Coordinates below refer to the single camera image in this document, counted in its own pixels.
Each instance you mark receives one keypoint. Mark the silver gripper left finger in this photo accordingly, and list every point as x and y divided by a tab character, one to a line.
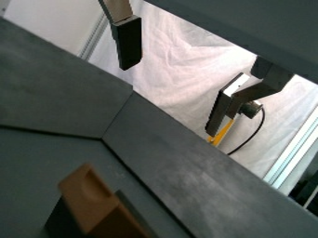
125	26

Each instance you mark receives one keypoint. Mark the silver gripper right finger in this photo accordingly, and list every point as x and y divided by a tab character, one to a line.
236	97

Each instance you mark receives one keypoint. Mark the white cloth backdrop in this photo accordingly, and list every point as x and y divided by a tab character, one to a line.
187	64

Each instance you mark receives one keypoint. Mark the dark grey cradle fixture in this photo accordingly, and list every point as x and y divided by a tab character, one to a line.
61	223

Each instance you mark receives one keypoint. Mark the yellow clamp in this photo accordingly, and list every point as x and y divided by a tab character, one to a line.
215	140

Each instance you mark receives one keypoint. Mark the aluminium frame profile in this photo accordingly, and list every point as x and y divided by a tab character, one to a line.
294	152

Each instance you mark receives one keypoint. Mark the brown arch block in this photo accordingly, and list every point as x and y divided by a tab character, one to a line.
101	216

